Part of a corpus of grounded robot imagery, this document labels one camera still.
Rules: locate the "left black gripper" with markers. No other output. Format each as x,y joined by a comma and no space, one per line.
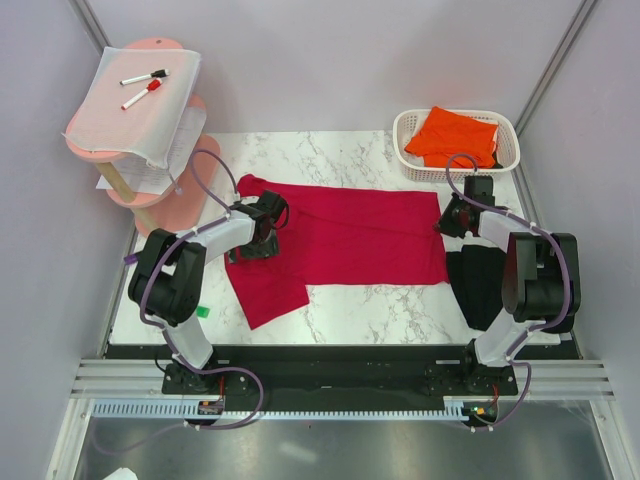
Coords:
270,249

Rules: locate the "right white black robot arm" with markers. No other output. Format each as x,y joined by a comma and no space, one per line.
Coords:
540,288

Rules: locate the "aluminium frame rail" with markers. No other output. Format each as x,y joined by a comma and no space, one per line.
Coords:
551,380

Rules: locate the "white slotted cable duct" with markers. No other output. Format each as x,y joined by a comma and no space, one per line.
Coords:
192,410

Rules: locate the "white mesh cloth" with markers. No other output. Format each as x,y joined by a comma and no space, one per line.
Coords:
147,128

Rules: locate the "crumpled white paper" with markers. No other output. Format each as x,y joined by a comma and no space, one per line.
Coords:
121,473

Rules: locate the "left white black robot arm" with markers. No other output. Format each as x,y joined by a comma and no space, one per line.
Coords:
167,280

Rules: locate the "green capped marker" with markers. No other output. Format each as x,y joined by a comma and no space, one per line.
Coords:
202,312

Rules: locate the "orange t shirt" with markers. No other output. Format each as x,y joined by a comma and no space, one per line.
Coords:
445,134

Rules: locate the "black capped whiteboard marker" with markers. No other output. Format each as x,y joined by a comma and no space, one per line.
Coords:
158,74

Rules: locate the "white paper sheets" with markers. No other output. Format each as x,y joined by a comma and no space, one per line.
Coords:
142,178

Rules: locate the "red t shirt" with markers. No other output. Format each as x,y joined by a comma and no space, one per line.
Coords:
339,236

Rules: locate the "red capped whiteboard marker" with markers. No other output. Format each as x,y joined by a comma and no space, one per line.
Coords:
152,86

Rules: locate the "black folded t shirt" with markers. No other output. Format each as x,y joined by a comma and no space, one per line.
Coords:
476,275

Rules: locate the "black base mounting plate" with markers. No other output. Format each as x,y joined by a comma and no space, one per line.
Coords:
340,377

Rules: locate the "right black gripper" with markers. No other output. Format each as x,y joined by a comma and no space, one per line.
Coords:
446,226

